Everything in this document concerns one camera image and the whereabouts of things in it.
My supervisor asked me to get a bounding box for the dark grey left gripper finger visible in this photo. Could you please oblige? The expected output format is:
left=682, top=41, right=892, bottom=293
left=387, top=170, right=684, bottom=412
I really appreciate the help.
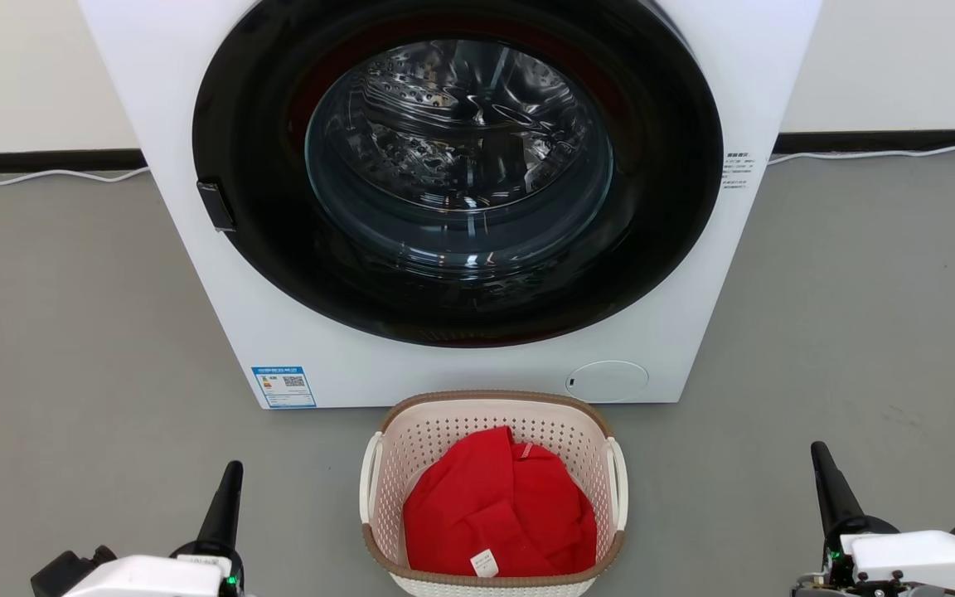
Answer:
left=196, top=461, right=245, bottom=555

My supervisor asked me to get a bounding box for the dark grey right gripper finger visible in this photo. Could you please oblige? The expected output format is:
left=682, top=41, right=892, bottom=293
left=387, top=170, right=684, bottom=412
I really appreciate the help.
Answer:
left=811, top=441, right=866, bottom=536

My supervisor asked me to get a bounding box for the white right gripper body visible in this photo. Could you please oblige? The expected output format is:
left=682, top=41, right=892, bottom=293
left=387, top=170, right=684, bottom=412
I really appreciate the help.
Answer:
left=793, top=514, right=955, bottom=597

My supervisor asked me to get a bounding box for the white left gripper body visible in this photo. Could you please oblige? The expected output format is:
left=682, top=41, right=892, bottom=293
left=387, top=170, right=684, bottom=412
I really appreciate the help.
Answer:
left=63, top=541, right=246, bottom=597

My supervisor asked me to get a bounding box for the cream perforated plastic laundry basket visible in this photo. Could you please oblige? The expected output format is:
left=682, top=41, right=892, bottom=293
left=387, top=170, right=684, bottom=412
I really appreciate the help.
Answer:
left=359, top=391, right=629, bottom=597

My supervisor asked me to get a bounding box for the blue energy label sticker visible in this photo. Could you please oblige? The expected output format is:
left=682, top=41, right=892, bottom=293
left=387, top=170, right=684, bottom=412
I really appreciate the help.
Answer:
left=251, top=366, right=317, bottom=409

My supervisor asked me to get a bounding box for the round white filter cover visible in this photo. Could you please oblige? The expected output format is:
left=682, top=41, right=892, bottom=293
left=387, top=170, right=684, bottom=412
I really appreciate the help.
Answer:
left=566, top=361, right=650, bottom=403

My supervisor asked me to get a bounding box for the red garment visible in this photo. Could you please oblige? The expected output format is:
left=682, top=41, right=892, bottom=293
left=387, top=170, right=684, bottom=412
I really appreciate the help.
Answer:
left=403, top=426, right=598, bottom=579

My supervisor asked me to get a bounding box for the small printed machine sticker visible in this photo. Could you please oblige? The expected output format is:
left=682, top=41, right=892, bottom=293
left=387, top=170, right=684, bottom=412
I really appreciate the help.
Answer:
left=722, top=151, right=756, bottom=192

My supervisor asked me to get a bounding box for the black round washer door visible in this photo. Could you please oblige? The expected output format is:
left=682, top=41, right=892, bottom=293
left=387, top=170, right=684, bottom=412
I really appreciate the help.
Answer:
left=192, top=0, right=724, bottom=347

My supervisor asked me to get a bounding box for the white front-load washing machine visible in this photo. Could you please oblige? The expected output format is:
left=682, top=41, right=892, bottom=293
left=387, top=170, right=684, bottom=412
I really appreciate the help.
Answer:
left=80, top=0, right=822, bottom=410

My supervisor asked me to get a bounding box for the steel perforated washer drum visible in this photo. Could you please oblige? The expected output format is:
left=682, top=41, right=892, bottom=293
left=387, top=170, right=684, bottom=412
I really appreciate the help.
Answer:
left=305, top=39, right=613, bottom=258

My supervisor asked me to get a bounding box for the black washer door handle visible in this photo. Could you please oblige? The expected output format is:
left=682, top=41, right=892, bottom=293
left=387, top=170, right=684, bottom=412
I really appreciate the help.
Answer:
left=197, top=181, right=236, bottom=233

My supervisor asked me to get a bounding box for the thin white cable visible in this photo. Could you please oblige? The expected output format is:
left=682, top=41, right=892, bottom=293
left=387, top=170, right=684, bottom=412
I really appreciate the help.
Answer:
left=768, top=143, right=955, bottom=165
left=0, top=166, right=149, bottom=185

